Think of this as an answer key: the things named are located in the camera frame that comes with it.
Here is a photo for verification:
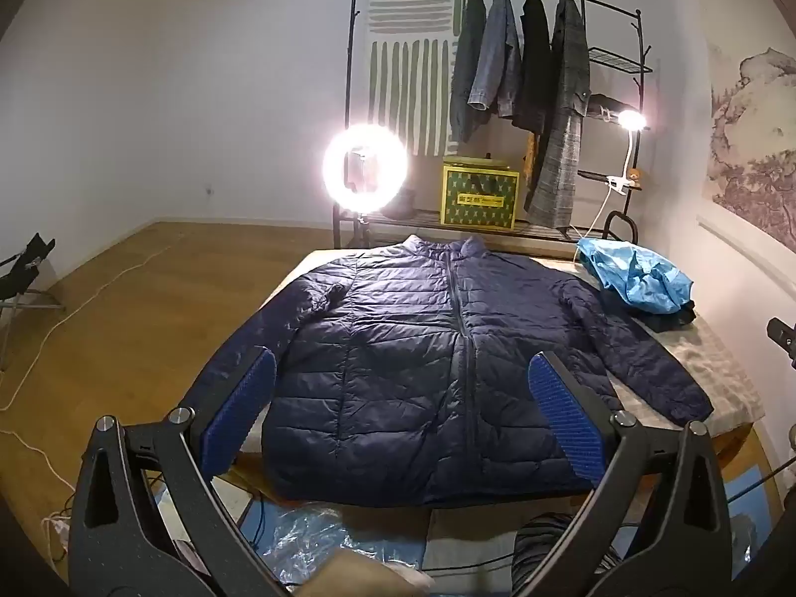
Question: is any white floor cable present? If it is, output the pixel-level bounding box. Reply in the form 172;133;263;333
0;242;188;492

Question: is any clear plastic bag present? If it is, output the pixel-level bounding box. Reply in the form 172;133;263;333
258;502;430;581

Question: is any tan paper parcel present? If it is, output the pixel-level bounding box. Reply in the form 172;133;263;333
311;550;436;597

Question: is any yellow hanging cloth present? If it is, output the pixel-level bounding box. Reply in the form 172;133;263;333
521;132;539;189

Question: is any black light tripod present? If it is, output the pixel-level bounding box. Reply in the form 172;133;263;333
347;208;375;251

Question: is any white clip lamp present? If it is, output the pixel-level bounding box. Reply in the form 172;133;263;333
600;108;649;200

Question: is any black metal chair frame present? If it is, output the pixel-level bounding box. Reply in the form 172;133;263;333
606;211;641;245

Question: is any black jacket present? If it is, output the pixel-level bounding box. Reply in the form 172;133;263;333
511;0;556;134

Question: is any flattened cardboard sheet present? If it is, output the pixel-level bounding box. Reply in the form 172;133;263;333
426;505;582;574

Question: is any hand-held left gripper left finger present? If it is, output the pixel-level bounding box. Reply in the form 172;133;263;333
67;347;293;597

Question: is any dark denim jacket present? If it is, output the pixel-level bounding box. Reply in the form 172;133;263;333
449;0;488;144

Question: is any yellow green patterned box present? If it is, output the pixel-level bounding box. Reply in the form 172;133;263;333
440;158;521;228

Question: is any ring light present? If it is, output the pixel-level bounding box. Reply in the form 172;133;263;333
321;124;411;212

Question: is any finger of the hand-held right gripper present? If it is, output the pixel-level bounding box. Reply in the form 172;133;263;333
767;317;796;363

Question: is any black folding chair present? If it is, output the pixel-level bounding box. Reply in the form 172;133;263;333
0;233;66;374

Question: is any blue denim jacket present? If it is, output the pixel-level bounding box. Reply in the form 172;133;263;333
469;0;523;119

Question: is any landscape wall poster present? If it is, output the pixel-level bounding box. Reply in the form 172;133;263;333
709;43;796;256

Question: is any navy puffer jacket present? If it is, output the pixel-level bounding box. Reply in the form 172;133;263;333
176;233;715;506

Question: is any black metal clothes rack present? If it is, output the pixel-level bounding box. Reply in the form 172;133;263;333
332;0;654;251

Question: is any striped dark cloth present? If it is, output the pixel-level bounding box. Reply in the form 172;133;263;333
510;513;623;597

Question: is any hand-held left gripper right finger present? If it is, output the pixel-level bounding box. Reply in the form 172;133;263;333
510;350;736;597

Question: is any green striped wall hanging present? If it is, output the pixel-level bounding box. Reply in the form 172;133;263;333
367;0;467;158

